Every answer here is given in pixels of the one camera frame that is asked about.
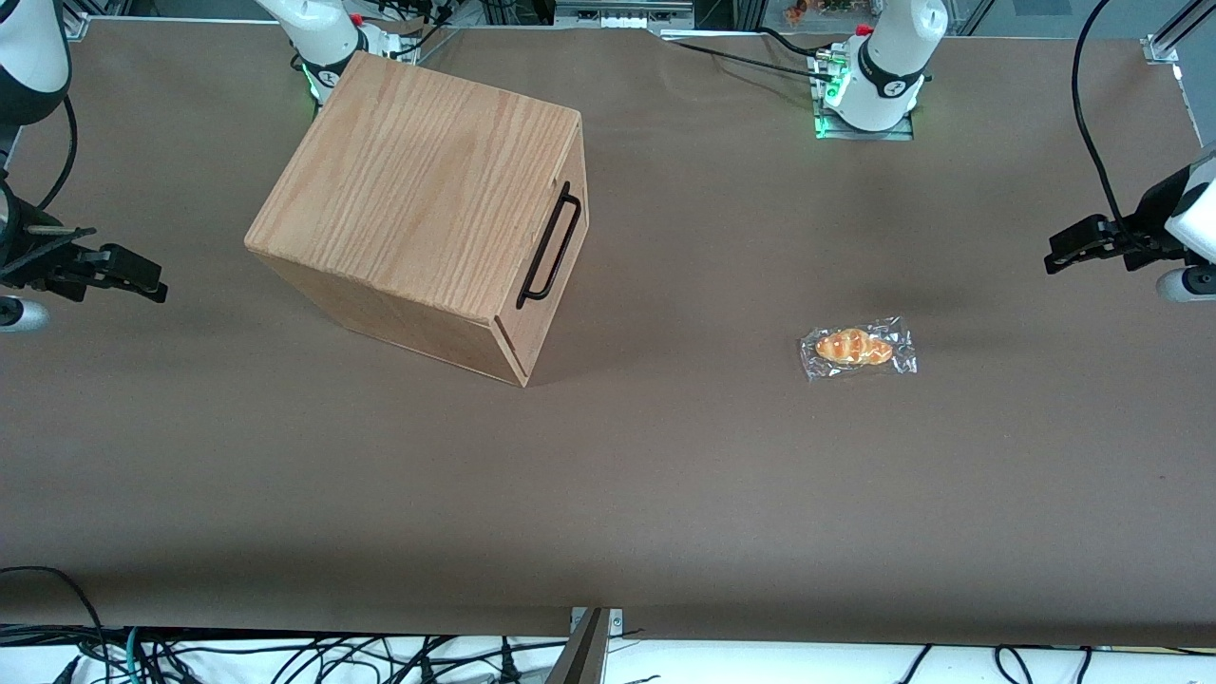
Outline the wooden drawer front panel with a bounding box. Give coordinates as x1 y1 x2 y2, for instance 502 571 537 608
496 112 591 388

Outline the black metal drawer handle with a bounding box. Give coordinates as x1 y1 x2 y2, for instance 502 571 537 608
516 181 582 311

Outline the wooden drawer cabinet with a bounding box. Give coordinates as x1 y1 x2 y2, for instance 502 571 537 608
244 51 590 388

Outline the aluminium corner profile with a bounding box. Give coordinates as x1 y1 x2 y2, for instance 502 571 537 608
1143 0 1216 66

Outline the bread roll in clear wrapper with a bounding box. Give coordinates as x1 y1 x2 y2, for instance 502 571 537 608
800 315 919 383

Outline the grey power strip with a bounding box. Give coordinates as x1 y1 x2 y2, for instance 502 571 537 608
556 0 696 29

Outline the grey aluminium beam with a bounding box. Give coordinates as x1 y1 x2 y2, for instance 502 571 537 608
546 608 609 684

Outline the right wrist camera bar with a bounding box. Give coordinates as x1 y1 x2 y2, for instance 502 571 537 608
0 297 50 333

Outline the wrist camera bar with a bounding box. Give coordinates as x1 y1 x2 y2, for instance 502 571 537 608
1154 266 1216 305
0 297 50 333

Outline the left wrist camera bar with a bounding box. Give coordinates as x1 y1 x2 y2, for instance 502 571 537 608
1154 266 1216 305

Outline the aluminium table edge rail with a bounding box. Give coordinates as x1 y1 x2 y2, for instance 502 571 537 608
1174 63 1216 158

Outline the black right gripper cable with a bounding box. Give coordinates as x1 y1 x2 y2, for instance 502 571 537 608
36 93 79 214

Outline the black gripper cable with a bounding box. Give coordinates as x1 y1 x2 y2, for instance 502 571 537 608
36 93 79 214
1071 0 1136 238

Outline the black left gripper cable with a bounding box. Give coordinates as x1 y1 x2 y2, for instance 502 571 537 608
1071 0 1136 238

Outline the black looped cable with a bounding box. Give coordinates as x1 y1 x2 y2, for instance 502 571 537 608
0 566 107 666

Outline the short curved black cable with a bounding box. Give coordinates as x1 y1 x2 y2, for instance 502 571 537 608
755 27 823 60

